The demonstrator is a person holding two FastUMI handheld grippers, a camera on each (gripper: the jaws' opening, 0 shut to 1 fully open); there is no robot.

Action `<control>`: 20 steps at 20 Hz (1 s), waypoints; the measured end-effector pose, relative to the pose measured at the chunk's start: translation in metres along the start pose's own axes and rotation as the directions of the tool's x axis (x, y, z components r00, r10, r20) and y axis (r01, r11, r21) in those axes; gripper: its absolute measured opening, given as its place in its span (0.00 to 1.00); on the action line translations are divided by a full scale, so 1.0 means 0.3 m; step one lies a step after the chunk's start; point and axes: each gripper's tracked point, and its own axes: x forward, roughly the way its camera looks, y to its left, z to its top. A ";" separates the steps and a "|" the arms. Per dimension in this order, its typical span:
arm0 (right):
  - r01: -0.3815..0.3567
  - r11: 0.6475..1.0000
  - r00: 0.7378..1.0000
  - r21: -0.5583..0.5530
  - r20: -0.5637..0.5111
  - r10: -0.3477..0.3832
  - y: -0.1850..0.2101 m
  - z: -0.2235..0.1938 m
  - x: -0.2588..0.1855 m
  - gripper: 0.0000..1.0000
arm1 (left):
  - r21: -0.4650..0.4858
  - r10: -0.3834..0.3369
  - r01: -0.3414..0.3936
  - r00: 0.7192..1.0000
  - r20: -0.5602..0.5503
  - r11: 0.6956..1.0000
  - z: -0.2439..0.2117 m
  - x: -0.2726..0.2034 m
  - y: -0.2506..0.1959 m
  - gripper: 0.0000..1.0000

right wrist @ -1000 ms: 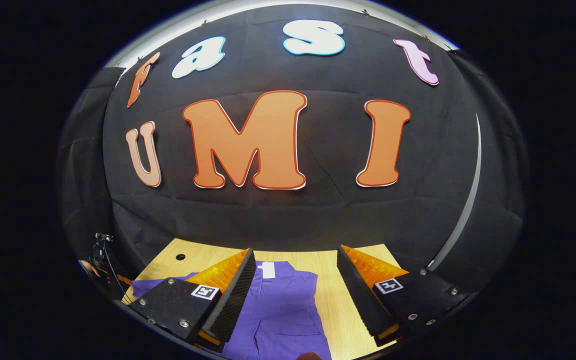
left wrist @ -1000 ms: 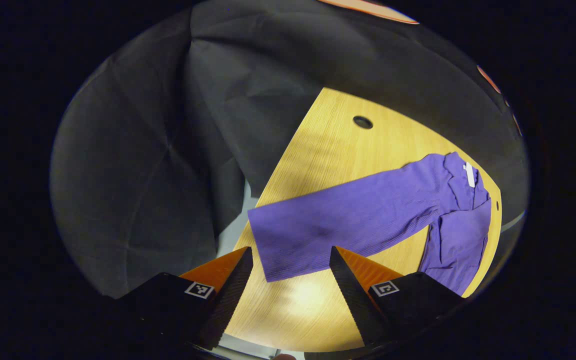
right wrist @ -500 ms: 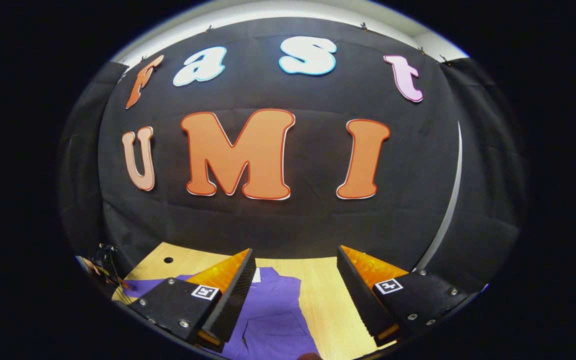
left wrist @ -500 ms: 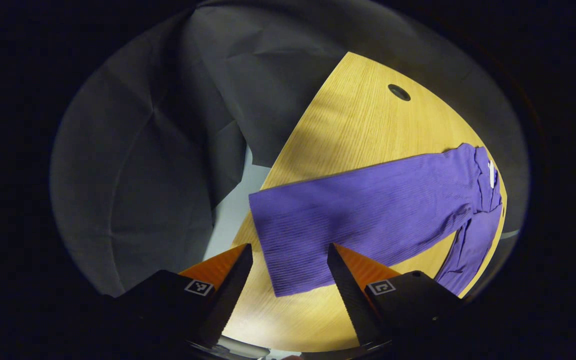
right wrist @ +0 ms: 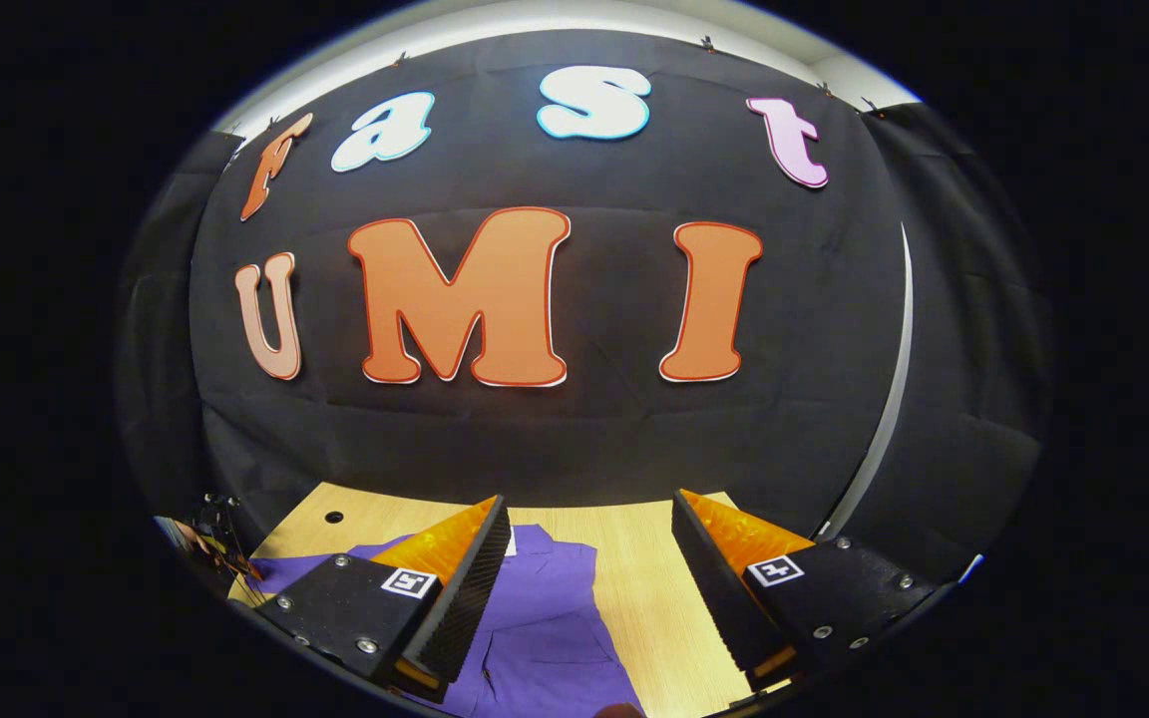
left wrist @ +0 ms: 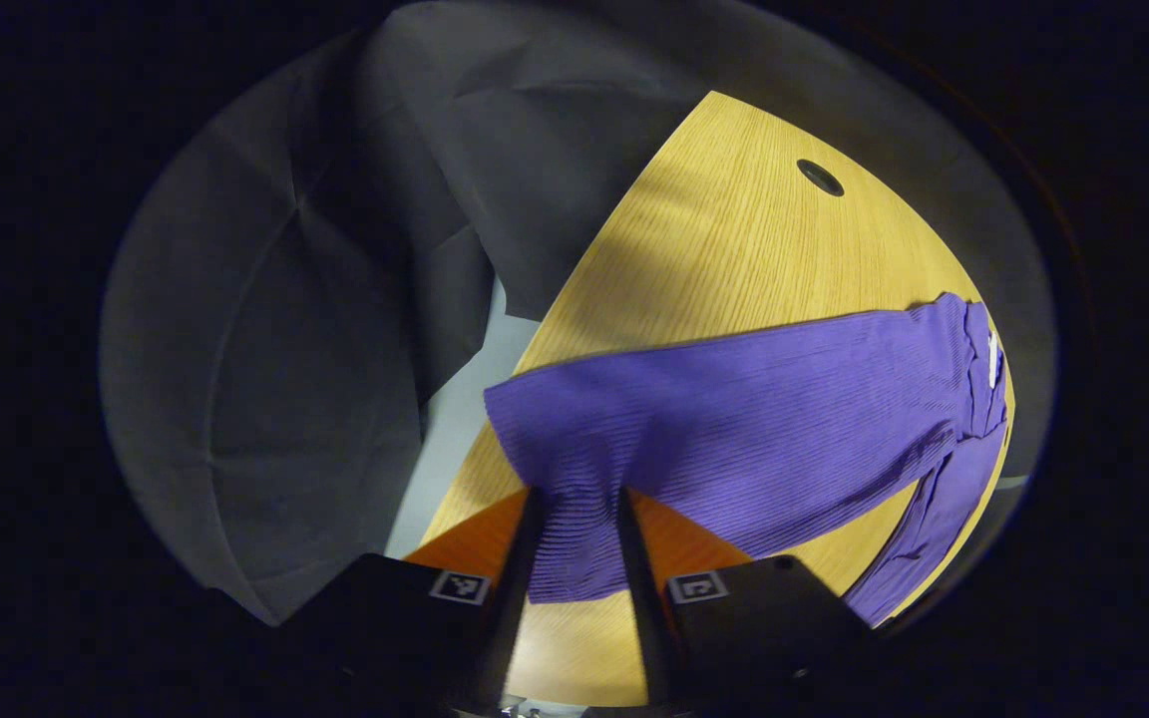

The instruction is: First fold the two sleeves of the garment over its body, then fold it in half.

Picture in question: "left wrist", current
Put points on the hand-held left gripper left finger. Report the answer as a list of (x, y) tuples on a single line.
[(515, 618)]

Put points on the black backdrop cloth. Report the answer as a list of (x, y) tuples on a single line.
[(285, 349)]

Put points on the purple ribbed shirt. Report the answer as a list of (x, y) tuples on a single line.
[(734, 419)]

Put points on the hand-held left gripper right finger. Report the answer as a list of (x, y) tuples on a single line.
[(649, 638)]

